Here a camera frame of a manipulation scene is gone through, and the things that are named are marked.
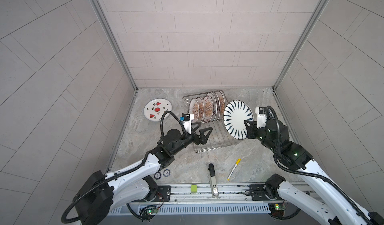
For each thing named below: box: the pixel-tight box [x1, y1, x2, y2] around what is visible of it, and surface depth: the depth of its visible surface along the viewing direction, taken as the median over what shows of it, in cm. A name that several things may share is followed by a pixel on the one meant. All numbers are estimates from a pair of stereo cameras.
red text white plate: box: [202, 95, 214, 123], surface depth 96 cm
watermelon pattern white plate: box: [143, 98, 173, 121], surface depth 105 cm
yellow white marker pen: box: [227, 158, 242, 181], surface depth 82 cm
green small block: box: [190, 184, 198, 193], surface depth 75 cm
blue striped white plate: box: [223, 99, 254, 140], surface depth 76 cm
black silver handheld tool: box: [208, 163, 219, 198], surface depth 74 cm
